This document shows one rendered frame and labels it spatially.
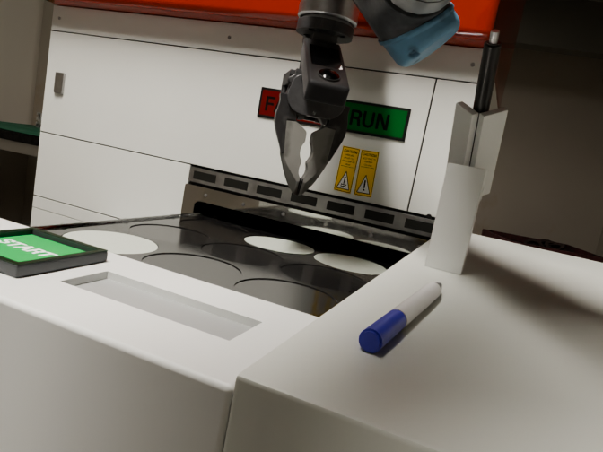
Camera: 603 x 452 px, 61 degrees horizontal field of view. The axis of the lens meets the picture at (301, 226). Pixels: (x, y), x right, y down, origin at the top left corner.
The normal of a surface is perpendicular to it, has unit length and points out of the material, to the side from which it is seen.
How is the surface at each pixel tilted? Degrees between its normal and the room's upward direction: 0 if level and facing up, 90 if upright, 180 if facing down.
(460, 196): 90
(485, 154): 114
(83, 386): 90
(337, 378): 0
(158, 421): 90
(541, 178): 90
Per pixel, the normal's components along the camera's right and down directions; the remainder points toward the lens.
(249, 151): -0.37, 0.07
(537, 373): 0.18, -0.97
